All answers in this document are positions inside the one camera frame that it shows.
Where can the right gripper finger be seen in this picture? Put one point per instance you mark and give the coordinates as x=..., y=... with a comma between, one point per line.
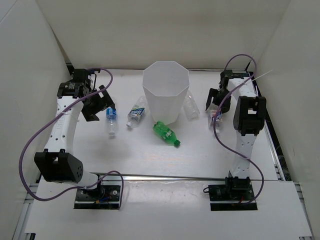
x=211, y=98
x=226, y=105

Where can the clear bottle white green label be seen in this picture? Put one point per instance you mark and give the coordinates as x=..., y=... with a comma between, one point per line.
x=137, y=113

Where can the aluminium rail bar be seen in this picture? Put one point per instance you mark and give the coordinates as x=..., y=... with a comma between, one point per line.
x=145, y=177

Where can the clear crumpled bottle behind bin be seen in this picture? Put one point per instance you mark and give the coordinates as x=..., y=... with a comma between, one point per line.
x=190, y=107

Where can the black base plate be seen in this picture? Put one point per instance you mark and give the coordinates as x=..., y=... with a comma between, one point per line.
x=107, y=196
x=235, y=194

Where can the clear bottle red blue label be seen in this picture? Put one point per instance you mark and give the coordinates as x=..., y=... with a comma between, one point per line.
x=218, y=123

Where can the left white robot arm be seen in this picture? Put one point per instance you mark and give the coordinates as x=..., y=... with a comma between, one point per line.
x=75, y=97

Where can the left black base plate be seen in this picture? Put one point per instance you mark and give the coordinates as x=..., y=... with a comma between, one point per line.
x=107, y=196

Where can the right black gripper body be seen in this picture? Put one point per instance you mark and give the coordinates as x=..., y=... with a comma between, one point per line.
x=223, y=93

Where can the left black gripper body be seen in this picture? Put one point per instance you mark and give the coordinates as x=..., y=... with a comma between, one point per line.
x=91, y=99

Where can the green plastic bottle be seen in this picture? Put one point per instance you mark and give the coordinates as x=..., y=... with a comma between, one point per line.
x=166, y=134

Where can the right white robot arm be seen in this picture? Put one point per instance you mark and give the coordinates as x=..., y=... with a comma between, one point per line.
x=248, y=121

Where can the white octagonal plastic bin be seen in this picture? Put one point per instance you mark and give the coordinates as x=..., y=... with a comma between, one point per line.
x=165, y=85

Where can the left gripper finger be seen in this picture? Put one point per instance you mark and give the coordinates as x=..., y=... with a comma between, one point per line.
x=90, y=110
x=107, y=101

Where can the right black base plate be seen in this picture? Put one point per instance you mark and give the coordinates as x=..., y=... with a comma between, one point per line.
x=235, y=194

